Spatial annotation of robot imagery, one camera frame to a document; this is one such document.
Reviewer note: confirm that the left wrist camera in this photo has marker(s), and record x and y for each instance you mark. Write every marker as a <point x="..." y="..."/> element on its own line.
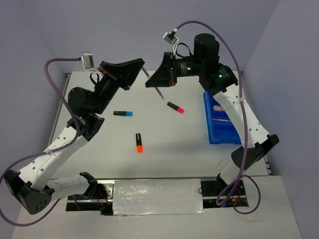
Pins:
<point x="87" y="61"/>

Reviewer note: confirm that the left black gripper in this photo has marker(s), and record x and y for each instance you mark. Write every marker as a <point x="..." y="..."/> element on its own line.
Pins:
<point x="129" y="75"/>

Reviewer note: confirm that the blue plastic compartment tray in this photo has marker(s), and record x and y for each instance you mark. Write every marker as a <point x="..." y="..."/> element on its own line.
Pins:
<point x="219" y="132"/>

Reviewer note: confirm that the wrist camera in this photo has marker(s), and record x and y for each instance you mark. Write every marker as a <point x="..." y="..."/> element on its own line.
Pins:
<point x="87" y="61"/>
<point x="170" y="38"/>

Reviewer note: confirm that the white foil covered panel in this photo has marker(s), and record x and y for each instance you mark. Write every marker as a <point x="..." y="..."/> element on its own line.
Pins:
<point x="157" y="197"/>

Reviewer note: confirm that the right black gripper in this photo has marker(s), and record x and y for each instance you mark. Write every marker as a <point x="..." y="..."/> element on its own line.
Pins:
<point x="165" y="73"/>

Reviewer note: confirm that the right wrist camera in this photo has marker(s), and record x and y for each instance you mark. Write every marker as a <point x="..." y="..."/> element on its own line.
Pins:
<point x="170" y="38"/>

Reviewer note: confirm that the red transparent pen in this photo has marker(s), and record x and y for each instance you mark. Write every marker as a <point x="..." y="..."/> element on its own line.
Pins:
<point x="222" y="120"/>

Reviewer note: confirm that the orange cap black highlighter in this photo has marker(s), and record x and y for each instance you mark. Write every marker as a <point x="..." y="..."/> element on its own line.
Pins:
<point x="139" y="143"/>

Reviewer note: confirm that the pink cap black highlighter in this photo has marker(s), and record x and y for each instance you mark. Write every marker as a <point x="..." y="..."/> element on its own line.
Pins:
<point x="175" y="107"/>

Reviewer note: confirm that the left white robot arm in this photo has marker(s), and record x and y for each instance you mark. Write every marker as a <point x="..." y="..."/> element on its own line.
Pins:
<point x="33" y="185"/>

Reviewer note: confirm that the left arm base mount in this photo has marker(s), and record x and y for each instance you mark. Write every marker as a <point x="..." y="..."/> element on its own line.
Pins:
<point x="97" y="198"/>

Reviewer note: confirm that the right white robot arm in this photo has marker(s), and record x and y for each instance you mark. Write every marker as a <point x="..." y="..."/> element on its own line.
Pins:
<point x="220" y="82"/>

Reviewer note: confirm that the aluminium table edge rail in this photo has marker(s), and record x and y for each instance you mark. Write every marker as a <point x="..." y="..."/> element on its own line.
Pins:
<point x="67" y="79"/>

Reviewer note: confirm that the blue cap black highlighter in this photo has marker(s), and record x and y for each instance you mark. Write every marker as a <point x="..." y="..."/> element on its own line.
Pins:
<point x="123" y="113"/>

